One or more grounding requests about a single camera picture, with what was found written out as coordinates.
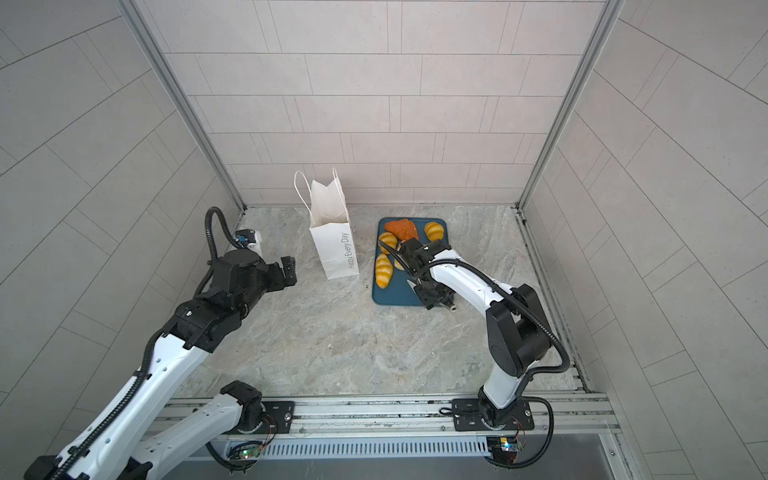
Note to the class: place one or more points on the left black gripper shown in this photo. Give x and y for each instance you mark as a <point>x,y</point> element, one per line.
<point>274,273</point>

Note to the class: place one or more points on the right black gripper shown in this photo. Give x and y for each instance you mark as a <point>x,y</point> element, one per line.
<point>447,294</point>

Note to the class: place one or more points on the small striped bun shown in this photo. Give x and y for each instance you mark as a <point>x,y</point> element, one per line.
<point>390,240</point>
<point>434,231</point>

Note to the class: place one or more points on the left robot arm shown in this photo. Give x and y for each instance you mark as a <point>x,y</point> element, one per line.
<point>114,445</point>

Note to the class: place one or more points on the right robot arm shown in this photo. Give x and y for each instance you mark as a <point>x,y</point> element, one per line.
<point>520,340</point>

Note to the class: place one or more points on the white paper bag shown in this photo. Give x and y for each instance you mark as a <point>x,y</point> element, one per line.
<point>330,226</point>

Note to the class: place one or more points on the blue rectangular tray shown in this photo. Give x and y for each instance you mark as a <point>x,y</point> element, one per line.
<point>399,292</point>

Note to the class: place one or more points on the striped bun lower left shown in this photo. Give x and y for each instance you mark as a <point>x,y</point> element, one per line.
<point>383,271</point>

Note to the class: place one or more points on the reddish brown croissant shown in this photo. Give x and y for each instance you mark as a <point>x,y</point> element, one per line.
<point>403,229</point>

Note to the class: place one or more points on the right circuit board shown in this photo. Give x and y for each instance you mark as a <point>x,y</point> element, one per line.
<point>504,450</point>

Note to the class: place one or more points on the circuit board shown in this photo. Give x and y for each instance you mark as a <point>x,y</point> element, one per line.
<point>246,452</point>
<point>504,450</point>

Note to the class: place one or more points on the left circuit board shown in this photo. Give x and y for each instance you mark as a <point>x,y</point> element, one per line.
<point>246,452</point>

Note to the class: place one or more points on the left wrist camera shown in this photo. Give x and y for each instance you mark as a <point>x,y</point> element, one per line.
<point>250,239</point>

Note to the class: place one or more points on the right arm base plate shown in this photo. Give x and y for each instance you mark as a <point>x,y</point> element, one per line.
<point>474,414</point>

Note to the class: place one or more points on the aluminium rail frame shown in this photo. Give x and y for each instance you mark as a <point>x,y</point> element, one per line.
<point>411,426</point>

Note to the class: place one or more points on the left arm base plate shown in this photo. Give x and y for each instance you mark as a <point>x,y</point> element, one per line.
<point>269,417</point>

